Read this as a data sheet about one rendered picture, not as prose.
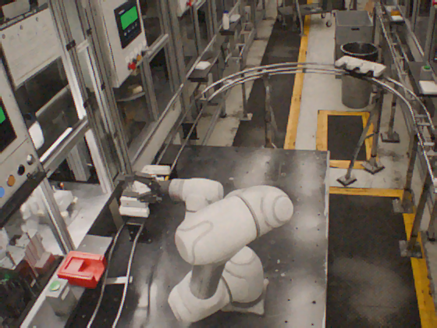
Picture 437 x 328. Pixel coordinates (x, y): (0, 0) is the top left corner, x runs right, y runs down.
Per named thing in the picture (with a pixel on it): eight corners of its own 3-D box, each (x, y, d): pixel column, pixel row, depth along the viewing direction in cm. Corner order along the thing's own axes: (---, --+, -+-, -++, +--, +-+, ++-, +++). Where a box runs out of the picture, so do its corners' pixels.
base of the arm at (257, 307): (270, 274, 186) (270, 265, 183) (264, 316, 168) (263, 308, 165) (230, 270, 189) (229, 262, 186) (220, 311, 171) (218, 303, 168)
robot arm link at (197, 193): (182, 177, 165) (179, 211, 164) (220, 180, 161) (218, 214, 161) (190, 177, 175) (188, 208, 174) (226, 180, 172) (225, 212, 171)
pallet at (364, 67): (335, 72, 331) (335, 60, 326) (343, 66, 339) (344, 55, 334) (376, 83, 309) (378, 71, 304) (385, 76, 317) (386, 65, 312)
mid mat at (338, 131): (379, 170, 349) (380, 169, 348) (314, 167, 360) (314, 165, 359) (371, 112, 430) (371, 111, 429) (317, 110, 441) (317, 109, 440)
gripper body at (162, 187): (176, 191, 176) (155, 190, 178) (172, 175, 172) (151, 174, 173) (170, 203, 170) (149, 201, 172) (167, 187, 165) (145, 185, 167)
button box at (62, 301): (68, 316, 147) (57, 296, 140) (50, 312, 149) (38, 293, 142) (77, 298, 153) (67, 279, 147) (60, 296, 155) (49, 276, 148)
